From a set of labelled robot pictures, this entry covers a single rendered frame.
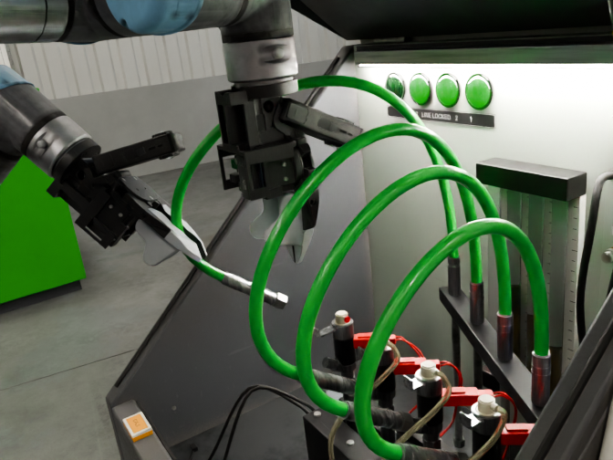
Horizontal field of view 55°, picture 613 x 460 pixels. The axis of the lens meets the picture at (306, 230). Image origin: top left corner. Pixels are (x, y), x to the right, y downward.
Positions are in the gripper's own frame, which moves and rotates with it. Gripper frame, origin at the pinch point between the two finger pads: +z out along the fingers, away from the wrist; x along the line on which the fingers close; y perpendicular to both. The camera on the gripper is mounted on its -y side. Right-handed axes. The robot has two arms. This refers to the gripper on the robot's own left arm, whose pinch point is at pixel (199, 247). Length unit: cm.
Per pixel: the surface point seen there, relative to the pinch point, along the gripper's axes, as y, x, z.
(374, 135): -25.2, 12.7, 7.6
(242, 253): 2.8, -24.3, 3.8
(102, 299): 147, -276, -53
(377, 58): -36.3, -23.3, -0.2
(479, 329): -16.1, -0.8, 34.4
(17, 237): 147, -265, -115
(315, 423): 8.5, -2.1, 27.5
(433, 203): -24.9, -23.6, 22.4
